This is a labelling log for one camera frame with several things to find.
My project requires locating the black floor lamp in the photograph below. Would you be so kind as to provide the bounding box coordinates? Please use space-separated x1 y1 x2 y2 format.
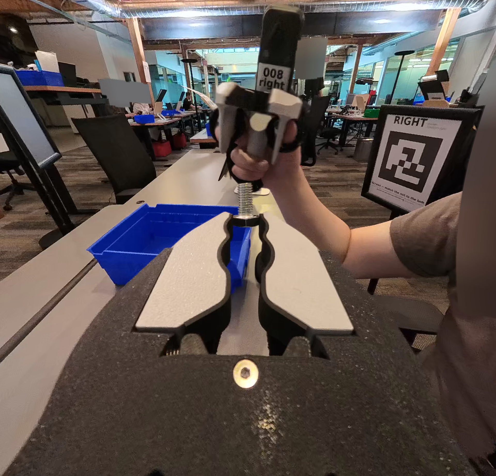
385 49 416 105

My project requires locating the black framed floor sign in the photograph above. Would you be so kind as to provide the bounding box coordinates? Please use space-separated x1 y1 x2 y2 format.
0 64 102 250

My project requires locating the wooden column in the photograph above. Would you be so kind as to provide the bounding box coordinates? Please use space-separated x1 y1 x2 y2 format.
126 17 156 96
425 7 462 77

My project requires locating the grey trash can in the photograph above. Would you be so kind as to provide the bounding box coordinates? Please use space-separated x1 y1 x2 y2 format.
353 137 374 163

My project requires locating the thick steel bolt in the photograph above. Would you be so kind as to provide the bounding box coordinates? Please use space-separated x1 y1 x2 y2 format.
232 183 259 229

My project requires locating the black framed marker sign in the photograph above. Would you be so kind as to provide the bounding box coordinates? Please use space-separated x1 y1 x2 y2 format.
361 104 483 215

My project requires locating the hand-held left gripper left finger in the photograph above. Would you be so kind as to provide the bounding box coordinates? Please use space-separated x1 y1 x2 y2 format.
134 211 233 354

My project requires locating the blue plastic bin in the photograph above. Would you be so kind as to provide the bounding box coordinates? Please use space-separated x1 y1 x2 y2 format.
87 204 252 290

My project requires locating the white box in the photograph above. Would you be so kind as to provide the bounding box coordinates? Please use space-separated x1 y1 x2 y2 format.
34 50 61 73

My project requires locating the silver ventilation duct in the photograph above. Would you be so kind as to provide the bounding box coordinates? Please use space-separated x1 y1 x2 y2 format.
120 0 490 21

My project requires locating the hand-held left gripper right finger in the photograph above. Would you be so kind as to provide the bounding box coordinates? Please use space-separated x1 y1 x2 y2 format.
256 213 356 356

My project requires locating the person's right hand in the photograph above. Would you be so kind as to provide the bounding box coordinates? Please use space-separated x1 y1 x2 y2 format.
214 126 305 198

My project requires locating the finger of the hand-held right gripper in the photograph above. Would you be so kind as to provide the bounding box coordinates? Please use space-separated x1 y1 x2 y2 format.
214 82 245 154
268 88 304 165

